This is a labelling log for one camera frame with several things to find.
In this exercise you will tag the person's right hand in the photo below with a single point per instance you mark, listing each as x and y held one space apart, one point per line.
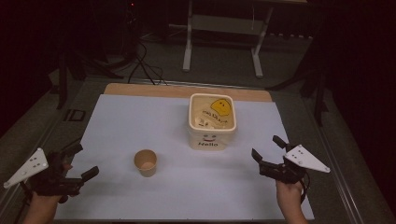
289 196

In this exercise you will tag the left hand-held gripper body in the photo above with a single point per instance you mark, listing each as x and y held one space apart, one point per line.
51 183

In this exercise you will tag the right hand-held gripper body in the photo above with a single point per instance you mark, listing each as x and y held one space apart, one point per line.
288 172

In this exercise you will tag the white table mat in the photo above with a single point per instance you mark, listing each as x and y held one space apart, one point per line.
186 186

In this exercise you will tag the brown paper cup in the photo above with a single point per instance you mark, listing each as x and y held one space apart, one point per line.
145 163

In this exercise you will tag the person's left hand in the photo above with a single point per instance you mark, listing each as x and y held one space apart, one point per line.
43 203

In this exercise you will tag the white metal stand frame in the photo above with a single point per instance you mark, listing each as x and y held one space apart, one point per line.
187 46

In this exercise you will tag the crumpled white paper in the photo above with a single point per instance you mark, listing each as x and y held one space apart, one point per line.
204 121

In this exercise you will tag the cream smiley-face bin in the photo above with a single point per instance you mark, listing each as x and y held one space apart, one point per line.
211 138

